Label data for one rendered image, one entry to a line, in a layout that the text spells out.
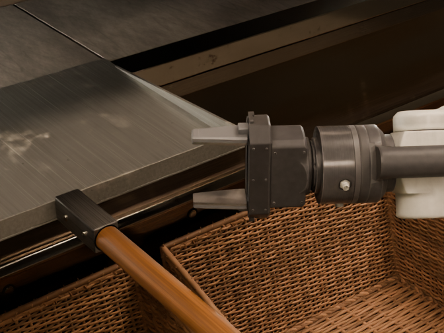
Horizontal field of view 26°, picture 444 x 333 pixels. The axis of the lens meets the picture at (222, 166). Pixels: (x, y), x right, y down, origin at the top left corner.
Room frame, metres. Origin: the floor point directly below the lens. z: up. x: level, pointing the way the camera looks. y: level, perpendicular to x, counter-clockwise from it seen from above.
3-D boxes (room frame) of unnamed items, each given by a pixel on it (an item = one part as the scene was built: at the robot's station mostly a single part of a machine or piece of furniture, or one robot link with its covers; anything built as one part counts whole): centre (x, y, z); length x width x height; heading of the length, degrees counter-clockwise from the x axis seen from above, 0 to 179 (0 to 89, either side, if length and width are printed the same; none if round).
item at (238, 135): (0.93, 0.00, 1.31); 0.06 x 0.03 x 0.02; 93
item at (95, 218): (0.94, 0.16, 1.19); 0.09 x 0.04 x 0.03; 38
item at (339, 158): (0.93, -0.09, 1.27); 0.12 x 0.10 x 0.13; 93
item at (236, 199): (0.93, 0.00, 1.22); 0.06 x 0.03 x 0.02; 93
